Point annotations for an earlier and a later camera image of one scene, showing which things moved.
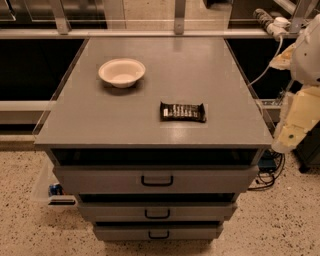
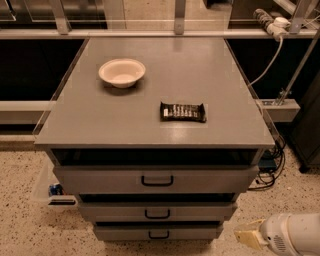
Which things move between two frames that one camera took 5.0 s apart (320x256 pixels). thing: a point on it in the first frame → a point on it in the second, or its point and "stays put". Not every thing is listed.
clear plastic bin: x=43 y=176 stays put
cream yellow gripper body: x=307 y=60 → x=276 y=232
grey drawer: x=159 y=212 stays put
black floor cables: x=269 y=166 stays put
